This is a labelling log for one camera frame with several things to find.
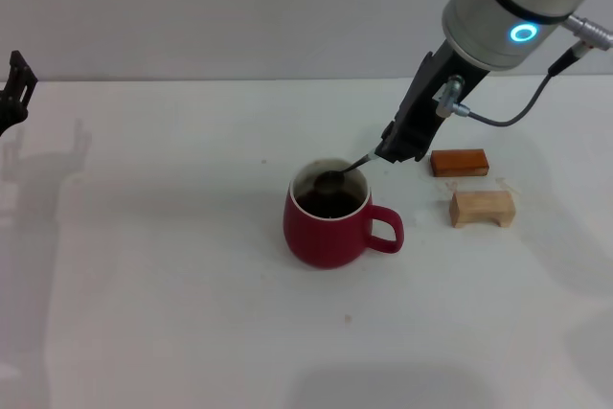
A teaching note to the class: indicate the dark coffee liquid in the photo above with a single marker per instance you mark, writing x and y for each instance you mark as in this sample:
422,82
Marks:
330,205

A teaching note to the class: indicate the light wooden arch block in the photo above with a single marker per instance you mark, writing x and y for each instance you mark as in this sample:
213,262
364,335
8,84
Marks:
479,208

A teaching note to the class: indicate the dark orange wooden block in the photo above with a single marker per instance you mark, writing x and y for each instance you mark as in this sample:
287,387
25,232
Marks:
460,162

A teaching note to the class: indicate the red ceramic mug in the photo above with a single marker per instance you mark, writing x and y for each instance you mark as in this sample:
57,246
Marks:
325,241

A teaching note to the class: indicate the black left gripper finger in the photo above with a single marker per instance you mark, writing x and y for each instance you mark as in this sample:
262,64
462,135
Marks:
19,88

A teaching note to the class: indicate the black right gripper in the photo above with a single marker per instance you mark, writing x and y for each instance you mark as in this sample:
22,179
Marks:
421,102

